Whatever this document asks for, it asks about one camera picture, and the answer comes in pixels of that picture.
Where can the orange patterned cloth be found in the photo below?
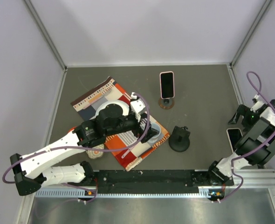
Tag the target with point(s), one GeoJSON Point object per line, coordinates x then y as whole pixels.
{"type": "Point", "coordinates": [108, 90]}

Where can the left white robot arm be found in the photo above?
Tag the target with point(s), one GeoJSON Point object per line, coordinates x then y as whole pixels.
{"type": "Point", "coordinates": [37, 170]}

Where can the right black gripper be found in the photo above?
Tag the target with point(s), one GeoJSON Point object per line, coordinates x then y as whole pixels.
{"type": "Point", "coordinates": [243, 110]}

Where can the grey phone stand wooden base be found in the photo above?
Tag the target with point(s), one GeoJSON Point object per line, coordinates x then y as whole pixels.
{"type": "Point", "coordinates": [166, 103]}

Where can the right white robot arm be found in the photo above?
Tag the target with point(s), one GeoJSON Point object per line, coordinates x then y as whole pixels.
{"type": "Point", "coordinates": [255, 147]}

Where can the crocheted pastel coaster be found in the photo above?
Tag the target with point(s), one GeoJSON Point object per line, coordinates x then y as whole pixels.
{"type": "Point", "coordinates": [96, 154]}

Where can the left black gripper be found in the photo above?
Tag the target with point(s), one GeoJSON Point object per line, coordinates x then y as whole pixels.
{"type": "Point", "coordinates": [138, 132]}

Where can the black round base clamp stand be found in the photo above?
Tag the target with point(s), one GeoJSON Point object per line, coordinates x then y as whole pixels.
{"type": "Point", "coordinates": [179, 139]}

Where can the light blue mug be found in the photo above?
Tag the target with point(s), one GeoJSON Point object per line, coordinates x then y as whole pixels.
{"type": "Point", "coordinates": [157, 131]}

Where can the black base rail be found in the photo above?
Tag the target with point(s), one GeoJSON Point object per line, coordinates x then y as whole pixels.
{"type": "Point", "coordinates": [150, 181]}

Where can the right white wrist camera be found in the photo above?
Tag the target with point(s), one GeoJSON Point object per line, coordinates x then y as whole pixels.
{"type": "Point", "coordinates": [257, 103]}

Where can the pink case smartphone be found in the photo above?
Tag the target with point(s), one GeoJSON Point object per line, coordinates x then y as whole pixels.
{"type": "Point", "coordinates": [167, 87]}

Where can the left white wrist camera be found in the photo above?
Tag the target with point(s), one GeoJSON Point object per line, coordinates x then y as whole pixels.
{"type": "Point", "coordinates": [136, 104]}

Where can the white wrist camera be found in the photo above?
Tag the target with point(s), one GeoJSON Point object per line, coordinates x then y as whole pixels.
{"type": "Point", "coordinates": [257, 103]}
{"type": "Point", "coordinates": [136, 104]}

